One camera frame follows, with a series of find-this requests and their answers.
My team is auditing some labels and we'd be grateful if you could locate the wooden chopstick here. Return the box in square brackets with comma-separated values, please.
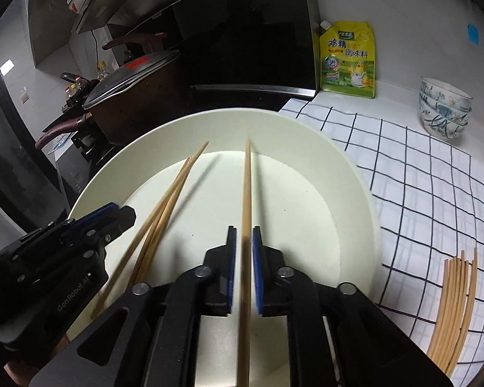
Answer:
[91, 157, 191, 319]
[446, 248, 478, 377]
[430, 257, 459, 364]
[237, 140, 253, 387]
[427, 259, 453, 360]
[439, 251, 467, 371]
[442, 257, 469, 374]
[435, 257, 461, 368]
[127, 142, 209, 288]

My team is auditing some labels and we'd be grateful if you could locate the person's left hand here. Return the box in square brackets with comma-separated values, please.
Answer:
[4, 334, 70, 386]

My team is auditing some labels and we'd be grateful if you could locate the cream oval basin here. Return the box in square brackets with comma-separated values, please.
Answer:
[71, 108, 382, 305]

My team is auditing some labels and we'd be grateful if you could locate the dark frying pan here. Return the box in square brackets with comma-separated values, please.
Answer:
[35, 113, 95, 150]

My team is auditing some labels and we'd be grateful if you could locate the dark cooking pot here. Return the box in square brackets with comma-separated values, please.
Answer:
[85, 32, 189, 146]

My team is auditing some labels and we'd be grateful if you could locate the condiment bottles cluster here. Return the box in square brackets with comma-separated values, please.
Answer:
[60, 61, 109, 109]

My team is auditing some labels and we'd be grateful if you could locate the glass pot lid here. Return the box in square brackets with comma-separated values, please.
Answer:
[83, 51, 179, 110]

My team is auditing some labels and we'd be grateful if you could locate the white black checkered cloth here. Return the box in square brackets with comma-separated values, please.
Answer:
[280, 100, 484, 386]

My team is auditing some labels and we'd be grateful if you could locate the yellow seasoning pouch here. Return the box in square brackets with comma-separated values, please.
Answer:
[320, 21, 376, 99]

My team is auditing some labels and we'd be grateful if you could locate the black range hood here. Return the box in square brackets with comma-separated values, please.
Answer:
[26, 0, 320, 99]

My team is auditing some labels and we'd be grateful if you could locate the bottom floral porcelain bowl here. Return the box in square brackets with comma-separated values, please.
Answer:
[420, 107, 468, 140]

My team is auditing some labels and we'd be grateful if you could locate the floral porcelain bowl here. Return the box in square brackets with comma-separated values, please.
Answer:
[420, 107, 468, 140]
[419, 93, 471, 126]
[420, 77, 473, 111]

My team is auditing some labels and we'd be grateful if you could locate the middle floral porcelain bowl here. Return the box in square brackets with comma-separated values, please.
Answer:
[419, 93, 471, 126]

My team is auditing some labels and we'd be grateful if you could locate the top floral porcelain bowl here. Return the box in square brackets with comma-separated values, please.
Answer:
[420, 77, 473, 111]

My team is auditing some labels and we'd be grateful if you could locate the blue wall sticker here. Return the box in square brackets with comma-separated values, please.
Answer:
[467, 24, 479, 45]

